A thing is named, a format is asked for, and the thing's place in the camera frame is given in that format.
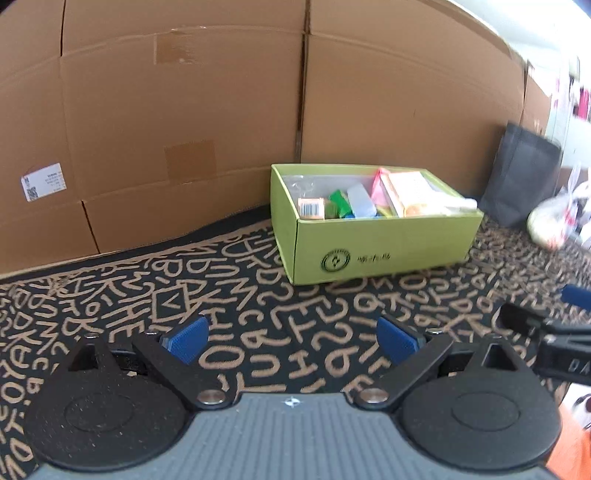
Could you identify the white printed sticker label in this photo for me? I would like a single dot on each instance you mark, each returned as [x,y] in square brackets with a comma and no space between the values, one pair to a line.
[44,182]

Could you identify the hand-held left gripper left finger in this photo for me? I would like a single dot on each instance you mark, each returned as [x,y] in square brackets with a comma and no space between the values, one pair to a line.
[187,339]

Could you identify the white plastic shopping bag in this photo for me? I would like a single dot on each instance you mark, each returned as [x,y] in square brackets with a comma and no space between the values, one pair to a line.
[551,221]

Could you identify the large plain cardboard sheet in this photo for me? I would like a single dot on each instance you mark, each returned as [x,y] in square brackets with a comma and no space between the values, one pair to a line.
[406,92]

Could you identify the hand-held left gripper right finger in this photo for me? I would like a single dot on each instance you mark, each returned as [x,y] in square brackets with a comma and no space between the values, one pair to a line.
[397,339]

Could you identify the letter patterned black rug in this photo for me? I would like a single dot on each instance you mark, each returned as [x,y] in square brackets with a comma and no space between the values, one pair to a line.
[277,304]

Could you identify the black fabric bag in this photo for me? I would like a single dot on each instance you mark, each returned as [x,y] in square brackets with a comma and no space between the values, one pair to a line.
[521,175]

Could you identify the pink packet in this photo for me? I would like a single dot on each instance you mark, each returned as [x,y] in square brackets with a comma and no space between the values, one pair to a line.
[377,191]

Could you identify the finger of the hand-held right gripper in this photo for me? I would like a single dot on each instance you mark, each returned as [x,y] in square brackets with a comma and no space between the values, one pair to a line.
[577,295]
[519,316]

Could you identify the light green shoebox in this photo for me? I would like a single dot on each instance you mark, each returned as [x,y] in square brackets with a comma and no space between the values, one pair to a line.
[383,244]

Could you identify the large cardboard sheet with label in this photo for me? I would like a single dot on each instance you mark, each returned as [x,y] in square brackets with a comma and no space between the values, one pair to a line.
[161,115]

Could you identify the clear plastic cup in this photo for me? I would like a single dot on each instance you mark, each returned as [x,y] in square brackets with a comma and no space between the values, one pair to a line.
[302,187]

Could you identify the green carton box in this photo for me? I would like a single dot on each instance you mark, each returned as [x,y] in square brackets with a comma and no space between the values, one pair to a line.
[339,203]

